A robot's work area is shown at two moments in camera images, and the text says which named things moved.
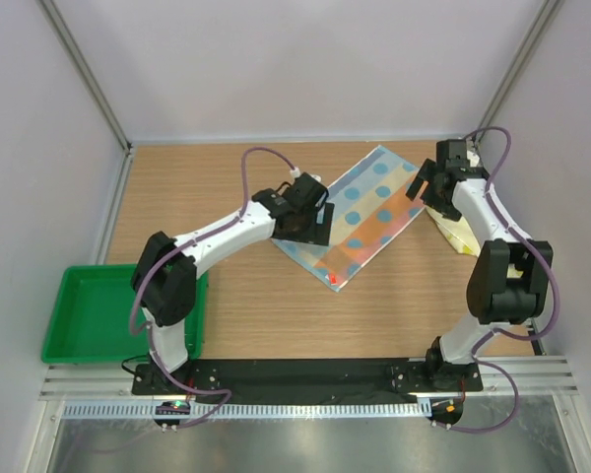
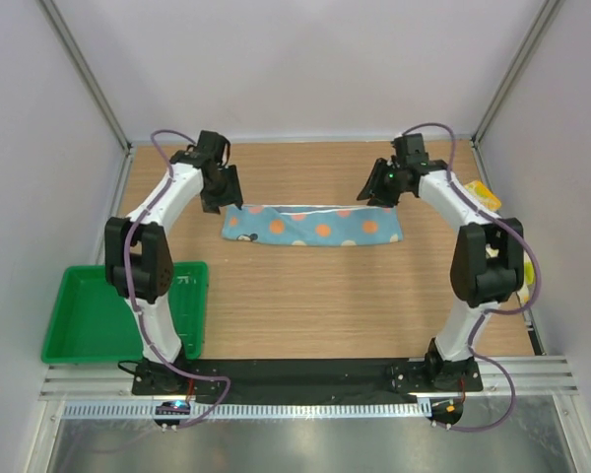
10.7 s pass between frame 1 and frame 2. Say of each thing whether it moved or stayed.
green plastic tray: stayed
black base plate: stayed
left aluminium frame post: stayed
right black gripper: moved
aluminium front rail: stayed
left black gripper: moved
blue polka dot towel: moved
